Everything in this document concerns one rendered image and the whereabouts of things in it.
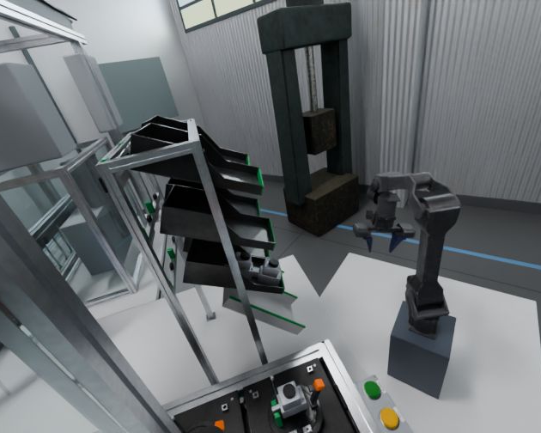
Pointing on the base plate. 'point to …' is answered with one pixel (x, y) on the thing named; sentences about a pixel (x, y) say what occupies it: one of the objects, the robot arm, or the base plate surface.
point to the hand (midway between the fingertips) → (380, 243)
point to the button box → (381, 406)
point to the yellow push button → (389, 417)
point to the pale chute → (265, 307)
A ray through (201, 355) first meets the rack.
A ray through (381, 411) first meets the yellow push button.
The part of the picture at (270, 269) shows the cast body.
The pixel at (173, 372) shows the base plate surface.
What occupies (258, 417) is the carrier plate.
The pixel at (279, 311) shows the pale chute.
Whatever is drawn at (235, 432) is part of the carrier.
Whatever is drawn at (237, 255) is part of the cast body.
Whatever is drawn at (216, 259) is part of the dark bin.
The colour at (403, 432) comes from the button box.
